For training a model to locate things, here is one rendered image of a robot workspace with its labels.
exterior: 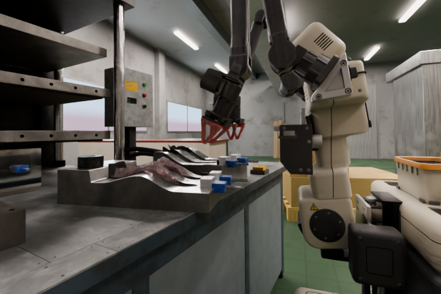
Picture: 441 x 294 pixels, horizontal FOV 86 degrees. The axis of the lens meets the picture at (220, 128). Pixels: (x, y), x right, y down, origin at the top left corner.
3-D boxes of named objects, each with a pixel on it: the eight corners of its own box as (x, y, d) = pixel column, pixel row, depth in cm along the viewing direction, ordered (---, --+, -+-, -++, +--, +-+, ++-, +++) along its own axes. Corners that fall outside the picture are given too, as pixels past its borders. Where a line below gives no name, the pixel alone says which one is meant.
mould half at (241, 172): (247, 176, 117) (247, 149, 117) (222, 188, 94) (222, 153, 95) (170, 170, 141) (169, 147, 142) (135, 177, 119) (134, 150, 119)
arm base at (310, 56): (340, 56, 59) (333, 68, 70) (312, 40, 61) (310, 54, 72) (318, 85, 60) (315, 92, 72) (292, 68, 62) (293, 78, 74)
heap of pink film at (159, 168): (194, 176, 89) (194, 155, 89) (176, 186, 72) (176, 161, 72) (132, 174, 95) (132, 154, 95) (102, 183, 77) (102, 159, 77)
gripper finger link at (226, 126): (196, 138, 76) (209, 111, 74) (205, 138, 82) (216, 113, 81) (214, 147, 74) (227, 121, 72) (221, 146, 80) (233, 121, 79)
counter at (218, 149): (113, 180, 512) (112, 139, 514) (230, 188, 428) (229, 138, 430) (78, 189, 431) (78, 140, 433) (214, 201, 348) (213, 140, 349)
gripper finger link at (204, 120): (191, 138, 72) (203, 110, 70) (200, 138, 78) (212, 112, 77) (210, 149, 70) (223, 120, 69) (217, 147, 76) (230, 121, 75)
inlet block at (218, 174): (248, 186, 84) (247, 171, 84) (247, 189, 79) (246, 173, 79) (212, 185, 87) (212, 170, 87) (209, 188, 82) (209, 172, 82)
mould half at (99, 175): (226, 190, 90) (226, 161, 90) (209, 213, 65) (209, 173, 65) (111, 186, 100) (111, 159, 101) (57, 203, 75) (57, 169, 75)
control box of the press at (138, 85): (157, 269, 177) (155, 74, 180) (123, 293, 151) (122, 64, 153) (136, 261, 188) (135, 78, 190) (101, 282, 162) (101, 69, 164)
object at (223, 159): (251, 170, 98) (251, 157, 98) (246, 172, 94) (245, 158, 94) (223, 168, 105) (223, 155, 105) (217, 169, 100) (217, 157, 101)
